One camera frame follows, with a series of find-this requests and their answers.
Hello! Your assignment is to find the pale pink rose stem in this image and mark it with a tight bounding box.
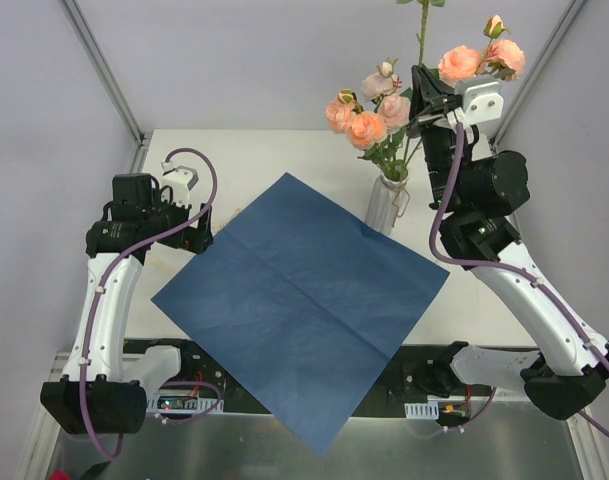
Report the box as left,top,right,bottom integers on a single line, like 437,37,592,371
358,57,415,179

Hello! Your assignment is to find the peach rose bud stem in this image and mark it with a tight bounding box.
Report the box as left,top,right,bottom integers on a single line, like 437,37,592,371
324,13,528,181

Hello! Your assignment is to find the blue wrapping paper sheet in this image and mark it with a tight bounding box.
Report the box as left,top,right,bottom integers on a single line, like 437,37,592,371
153,174,448,455

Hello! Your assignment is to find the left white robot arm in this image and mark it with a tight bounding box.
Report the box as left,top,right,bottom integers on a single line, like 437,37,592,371
40,167,213,435

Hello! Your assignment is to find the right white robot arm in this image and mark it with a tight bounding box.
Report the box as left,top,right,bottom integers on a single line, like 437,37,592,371
408,65,609,420

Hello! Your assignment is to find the red object at bottom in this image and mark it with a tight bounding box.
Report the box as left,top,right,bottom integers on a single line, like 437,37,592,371
48,470,71,480

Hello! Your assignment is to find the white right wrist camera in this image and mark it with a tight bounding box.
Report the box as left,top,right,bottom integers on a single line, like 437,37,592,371
455,75,504,126

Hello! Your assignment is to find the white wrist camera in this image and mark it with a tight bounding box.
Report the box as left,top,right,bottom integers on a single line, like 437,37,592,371
159,161,199,208
455,75,504,126

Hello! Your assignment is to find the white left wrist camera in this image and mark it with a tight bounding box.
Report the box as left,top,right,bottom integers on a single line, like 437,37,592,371
159,161,199,208

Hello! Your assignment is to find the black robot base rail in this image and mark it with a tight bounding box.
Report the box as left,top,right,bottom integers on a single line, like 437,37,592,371
123,338,491,426

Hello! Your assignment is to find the left white cable duct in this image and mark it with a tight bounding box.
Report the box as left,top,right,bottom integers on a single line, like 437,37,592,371
147,394,224,415

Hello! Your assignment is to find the white cable duct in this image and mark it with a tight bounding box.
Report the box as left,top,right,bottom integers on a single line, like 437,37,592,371
147,394,224,415
404,400,469,420

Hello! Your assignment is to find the right aluminium frame post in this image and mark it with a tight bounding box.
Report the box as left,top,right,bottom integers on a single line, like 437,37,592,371
489,0,589,149

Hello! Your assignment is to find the aluminium frame post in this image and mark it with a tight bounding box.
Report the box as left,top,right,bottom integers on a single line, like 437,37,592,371
58,0,146,146
489,0,589,149

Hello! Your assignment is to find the left aluminium frame post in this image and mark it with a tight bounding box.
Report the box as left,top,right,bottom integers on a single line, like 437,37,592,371
58,0,146,146

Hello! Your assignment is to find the right white cable duct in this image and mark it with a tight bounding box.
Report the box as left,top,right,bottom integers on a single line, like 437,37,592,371
404,400,469,420

